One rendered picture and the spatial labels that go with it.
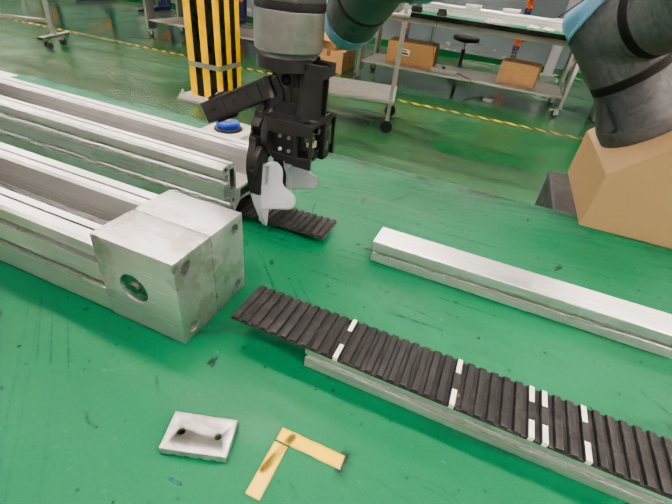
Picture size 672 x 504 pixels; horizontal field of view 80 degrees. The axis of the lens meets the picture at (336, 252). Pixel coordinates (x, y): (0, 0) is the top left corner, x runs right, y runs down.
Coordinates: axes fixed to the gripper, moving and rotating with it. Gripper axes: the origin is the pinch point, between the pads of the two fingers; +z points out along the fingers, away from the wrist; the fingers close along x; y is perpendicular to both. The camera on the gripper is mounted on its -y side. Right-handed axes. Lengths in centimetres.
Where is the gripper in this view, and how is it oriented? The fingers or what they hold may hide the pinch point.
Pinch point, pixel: (271, 206)
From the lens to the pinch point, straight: 57.4
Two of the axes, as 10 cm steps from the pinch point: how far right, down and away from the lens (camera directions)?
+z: -1.0, 8.1, 5.8
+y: 9.2, 3.0, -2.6
